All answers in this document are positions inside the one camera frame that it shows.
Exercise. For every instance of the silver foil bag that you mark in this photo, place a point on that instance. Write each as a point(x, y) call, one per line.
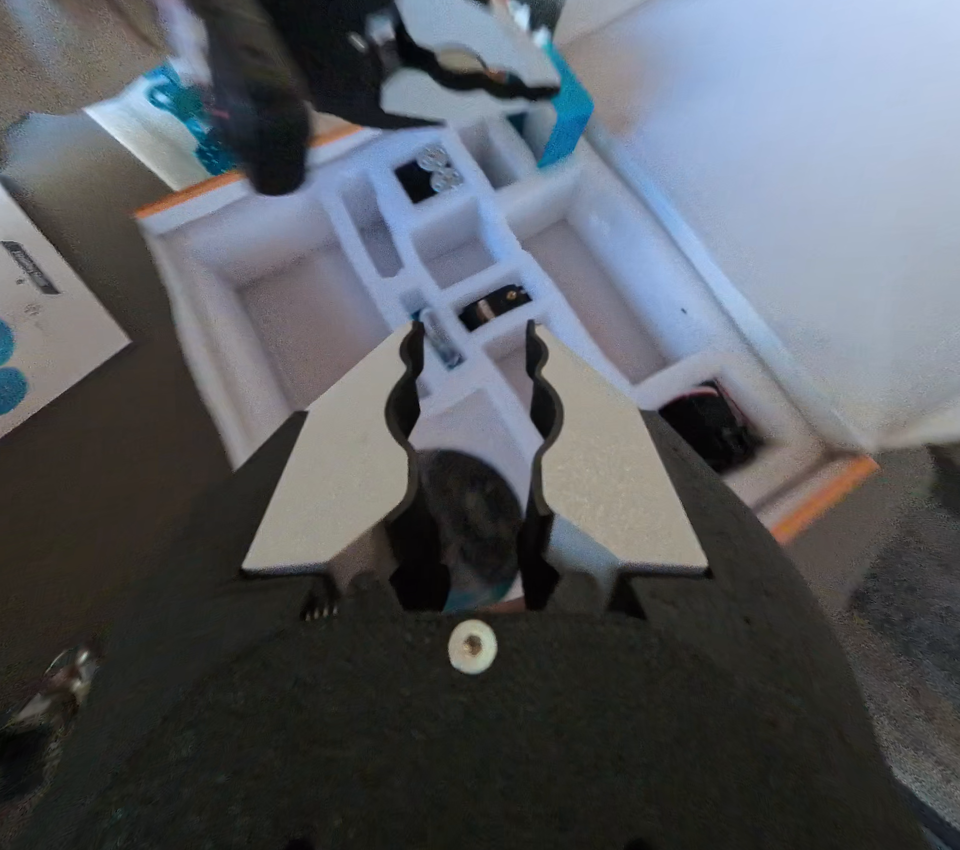
point(52, 689)

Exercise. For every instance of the white and orange cardboard box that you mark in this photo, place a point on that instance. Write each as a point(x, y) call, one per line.
point(787, 152)

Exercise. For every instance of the small black servo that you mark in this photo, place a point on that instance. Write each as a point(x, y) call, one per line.
point(495, 310)

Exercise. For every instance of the blue metal bracket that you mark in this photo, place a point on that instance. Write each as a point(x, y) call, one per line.
point(566, 107)

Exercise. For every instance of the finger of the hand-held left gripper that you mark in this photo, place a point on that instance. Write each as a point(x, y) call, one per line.
point(465, 17)
point(450, 107)

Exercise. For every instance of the small metal part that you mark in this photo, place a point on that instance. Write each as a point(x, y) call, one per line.
point(439, 340)

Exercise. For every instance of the white user manual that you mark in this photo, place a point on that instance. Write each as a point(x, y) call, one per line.
point(60, 310)

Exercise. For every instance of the dark round metal part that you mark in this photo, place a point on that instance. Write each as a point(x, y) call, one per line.
point(472, 512)

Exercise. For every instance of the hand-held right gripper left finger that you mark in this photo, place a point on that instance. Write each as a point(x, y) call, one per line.
point(330, 490)

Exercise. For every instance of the white foam insert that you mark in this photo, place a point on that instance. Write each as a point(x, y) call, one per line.
point(585, 227)

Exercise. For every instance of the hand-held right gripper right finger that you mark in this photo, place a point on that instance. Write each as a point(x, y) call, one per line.
point(622, 490)

